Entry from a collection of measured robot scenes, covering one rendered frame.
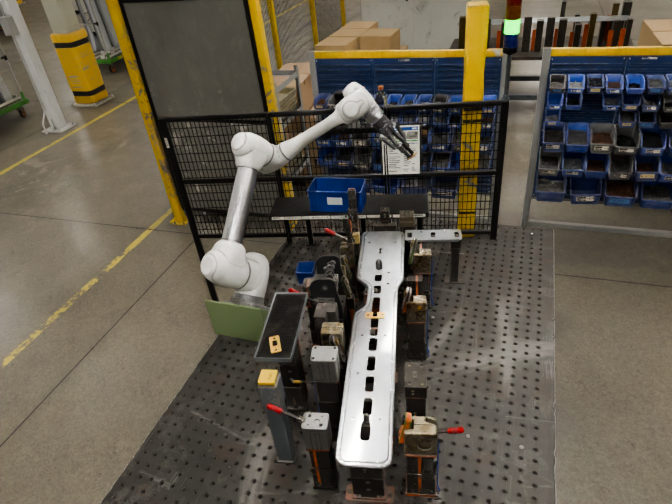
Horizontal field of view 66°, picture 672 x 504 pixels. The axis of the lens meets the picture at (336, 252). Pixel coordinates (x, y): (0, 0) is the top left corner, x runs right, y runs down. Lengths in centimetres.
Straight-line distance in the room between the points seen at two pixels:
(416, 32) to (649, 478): 702
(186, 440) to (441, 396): 109
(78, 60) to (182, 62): 505
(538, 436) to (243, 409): 122
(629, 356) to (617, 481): 90
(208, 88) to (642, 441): 373
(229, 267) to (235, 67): 211
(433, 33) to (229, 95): 492
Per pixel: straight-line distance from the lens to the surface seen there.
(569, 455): 314
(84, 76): 946
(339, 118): 244
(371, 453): 183
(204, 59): 435
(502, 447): 223
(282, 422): 201
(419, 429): 180
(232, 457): 227
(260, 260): 265
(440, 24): 865
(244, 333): 267
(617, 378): 357
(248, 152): 259
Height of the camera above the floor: 252
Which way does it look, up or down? 35 degrees down
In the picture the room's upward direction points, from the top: 7 degrees counter-clockwise
